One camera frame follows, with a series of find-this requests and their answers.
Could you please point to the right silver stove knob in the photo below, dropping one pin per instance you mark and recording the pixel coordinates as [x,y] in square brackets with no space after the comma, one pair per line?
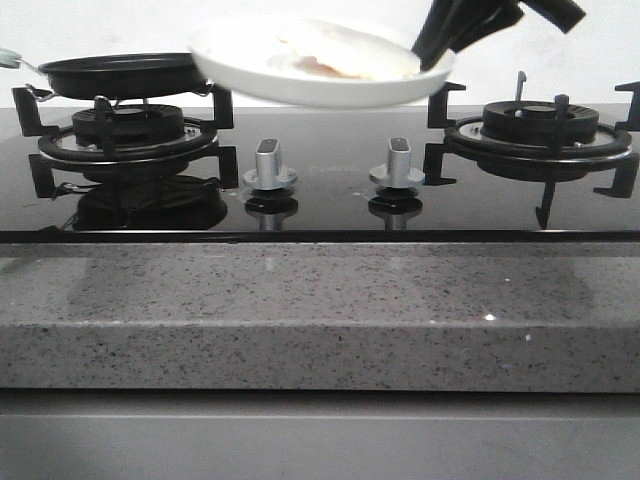
[397,172]

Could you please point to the white round plate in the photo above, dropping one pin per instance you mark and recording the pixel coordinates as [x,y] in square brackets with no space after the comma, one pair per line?
[243,55]

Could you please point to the right black pan support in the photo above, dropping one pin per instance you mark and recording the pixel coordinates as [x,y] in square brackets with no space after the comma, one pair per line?
[549,164]

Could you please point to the left silver stove knob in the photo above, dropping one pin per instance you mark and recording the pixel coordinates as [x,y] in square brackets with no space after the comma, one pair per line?
[270,173]

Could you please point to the black frying pan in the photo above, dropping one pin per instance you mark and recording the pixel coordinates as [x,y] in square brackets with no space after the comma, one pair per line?
[125,76]

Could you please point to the silver stove knob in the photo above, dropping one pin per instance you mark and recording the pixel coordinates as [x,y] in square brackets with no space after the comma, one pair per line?
[397,172]
[270,173]

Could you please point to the grey cabinet front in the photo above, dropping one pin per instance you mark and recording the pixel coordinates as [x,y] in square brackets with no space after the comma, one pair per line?
[48,434]

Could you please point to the left black gas burner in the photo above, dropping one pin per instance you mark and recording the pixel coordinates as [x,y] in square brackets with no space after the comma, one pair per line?
[131,125]

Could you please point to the black gas burner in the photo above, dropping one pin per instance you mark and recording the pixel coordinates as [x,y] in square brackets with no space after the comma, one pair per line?
[131,125]
[534,122]

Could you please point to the fried egg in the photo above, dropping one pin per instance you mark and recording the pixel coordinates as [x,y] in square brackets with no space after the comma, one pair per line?
[349,52]

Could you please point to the black pan support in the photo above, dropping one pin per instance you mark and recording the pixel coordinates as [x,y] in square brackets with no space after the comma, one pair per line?
[549,164]
[118,166]

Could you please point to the left black pan support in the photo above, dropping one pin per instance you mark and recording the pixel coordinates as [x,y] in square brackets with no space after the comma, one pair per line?
[118,166]

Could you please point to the right black gas burner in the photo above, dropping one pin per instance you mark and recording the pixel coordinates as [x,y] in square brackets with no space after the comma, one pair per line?
[534,122]

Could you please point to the black glass cooktop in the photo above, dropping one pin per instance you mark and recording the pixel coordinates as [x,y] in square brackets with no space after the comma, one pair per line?
[333,200]

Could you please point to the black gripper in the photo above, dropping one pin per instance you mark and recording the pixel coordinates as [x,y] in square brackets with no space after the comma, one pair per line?
[448,21]

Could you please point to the chrome wire trivet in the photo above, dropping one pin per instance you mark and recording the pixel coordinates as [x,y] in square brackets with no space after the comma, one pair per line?
[44,95]

